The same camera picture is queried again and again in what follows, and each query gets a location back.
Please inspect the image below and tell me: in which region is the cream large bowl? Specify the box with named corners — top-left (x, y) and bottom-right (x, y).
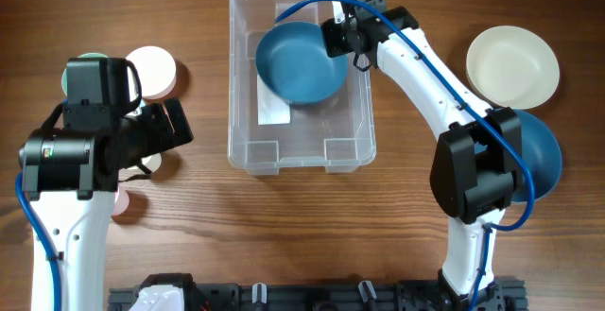
top-left (466, 26), bottom-right (561, 110)

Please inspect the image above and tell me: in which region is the pale green cup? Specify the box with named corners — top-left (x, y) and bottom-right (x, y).
top-left (142, 153), bottom-right (162, 172)

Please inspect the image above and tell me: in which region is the right blue cable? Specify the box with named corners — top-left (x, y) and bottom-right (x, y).
top-left (274, 0), bottom-right (537, 311)

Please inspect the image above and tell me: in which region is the pink cup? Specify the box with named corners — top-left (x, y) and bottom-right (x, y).
top-left (112, 186), bottom-right (130, 216)

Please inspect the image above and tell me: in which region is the left blue cable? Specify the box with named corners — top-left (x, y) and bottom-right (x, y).
top-left (13, 171), bottom-right (63, 311)

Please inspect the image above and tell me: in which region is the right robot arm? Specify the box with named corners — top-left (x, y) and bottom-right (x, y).
top-left (321, 0), bottom-right (534, 310)

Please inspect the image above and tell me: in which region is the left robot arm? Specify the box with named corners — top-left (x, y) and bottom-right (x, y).
top-left (15, 58), bottom-right (194, 310)

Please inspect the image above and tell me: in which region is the clear plastic storage container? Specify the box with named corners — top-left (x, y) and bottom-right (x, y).
top-left (228, 0), bottom-right (376, 176)

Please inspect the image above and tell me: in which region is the blue cable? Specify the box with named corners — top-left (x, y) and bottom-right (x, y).
top-left (13, 171), bottom-right (63, 311)
top-left (274, 0), bottom-right (537, 311)

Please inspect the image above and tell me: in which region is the pink white small bowl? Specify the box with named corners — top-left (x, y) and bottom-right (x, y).
top-left (127, 45), bottom-right (177, 100)

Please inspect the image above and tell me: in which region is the dark blue bowl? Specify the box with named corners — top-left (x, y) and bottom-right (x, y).
top-left (255, 22), bottom-right (348, 105)
top-left (514, 110), bottom-right (562, 200)

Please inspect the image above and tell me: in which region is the mint green small bowl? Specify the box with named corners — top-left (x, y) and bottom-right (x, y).
top-left (60, 52), bottom-right (108, 95)

